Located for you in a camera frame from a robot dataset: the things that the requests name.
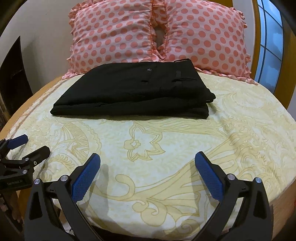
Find black pants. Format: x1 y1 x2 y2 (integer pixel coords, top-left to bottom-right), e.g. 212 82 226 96
51 59 216 119

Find black television screen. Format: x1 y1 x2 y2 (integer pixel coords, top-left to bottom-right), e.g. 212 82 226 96
1 37 33 115

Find cream patterned bed sheet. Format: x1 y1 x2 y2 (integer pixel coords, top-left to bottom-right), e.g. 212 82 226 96
1 74 295 240

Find left polka dot pillow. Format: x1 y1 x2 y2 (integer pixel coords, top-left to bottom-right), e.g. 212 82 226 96
63 0 161 79

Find polka dot pillow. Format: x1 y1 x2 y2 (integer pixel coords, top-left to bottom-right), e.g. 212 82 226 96
152 0 256 84
63 0 161 79

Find wooden framed window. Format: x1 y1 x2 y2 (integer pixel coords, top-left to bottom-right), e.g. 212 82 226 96
251 1 295 108

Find right polka dot pillow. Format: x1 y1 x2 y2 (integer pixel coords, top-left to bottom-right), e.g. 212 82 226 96
152 0 256 84

